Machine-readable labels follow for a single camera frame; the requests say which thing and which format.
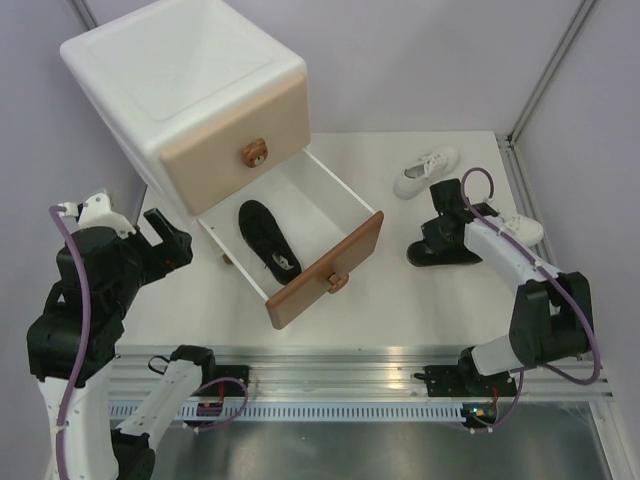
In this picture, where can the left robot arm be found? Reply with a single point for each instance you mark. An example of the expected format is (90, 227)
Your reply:
(72, 349)

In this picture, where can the brown bear knob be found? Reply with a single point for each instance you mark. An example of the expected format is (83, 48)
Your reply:
(337, 282)
(255, 153)

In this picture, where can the aluminium frame post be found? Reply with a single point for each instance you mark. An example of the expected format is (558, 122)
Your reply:
(569, 37)
(84, 14)

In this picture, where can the beige drawer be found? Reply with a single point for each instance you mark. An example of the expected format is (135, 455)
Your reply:
(205, 166)

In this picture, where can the brown drawer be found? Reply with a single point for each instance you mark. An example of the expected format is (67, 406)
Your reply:
(328, 226)

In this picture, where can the white plastic shoe cabinet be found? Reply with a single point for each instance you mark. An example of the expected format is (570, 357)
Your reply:
(164, 70)

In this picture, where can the left aluminium frame post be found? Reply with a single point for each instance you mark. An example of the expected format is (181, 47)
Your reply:
(84, 14)

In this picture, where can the right aluminium frame post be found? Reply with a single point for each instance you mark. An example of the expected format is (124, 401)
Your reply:
(569, 37)

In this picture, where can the white sneaker far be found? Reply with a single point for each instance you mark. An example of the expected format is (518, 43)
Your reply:
(426, 170)

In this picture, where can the black canvas shoe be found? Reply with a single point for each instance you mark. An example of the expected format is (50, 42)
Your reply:
(264, 237)

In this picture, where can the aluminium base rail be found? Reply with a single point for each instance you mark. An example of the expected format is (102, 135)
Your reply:
(340, 374)

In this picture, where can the white slotted cable duct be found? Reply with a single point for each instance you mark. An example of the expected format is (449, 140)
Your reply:
(193, 411)

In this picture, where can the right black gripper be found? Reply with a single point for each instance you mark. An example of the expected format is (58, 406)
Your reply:
(429, 231)

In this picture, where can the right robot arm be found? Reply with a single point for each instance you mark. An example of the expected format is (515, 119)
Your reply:
(552, 316)

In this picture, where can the black canvas shoe sideways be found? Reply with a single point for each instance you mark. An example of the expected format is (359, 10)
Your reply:
(420, 254)

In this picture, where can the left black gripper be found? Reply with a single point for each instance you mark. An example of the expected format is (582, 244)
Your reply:
(175, 250)

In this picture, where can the white sneaker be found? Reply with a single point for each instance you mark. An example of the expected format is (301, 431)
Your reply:
(526, 230)
(426, 170)

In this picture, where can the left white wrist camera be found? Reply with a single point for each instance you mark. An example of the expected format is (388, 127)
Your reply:
(96, 210)

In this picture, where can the white sneaker near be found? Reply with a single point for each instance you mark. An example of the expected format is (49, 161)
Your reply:
(526, 230)

